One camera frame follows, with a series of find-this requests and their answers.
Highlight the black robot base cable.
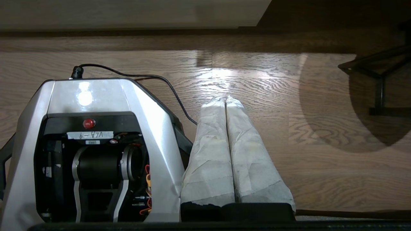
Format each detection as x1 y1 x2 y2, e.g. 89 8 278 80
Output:
71 64 198 125

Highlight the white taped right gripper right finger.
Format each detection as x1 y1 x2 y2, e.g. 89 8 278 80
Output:
225 95 296 222

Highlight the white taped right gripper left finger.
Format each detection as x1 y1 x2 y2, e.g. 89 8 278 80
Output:
180 96 236 222

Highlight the white handwritten label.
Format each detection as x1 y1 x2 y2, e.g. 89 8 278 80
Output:
67 131 114 140

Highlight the silver robot base chassis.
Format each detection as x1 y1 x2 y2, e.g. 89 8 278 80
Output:
0 78 193 225

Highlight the black floor stand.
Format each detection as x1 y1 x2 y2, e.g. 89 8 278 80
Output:
338 19 411 116

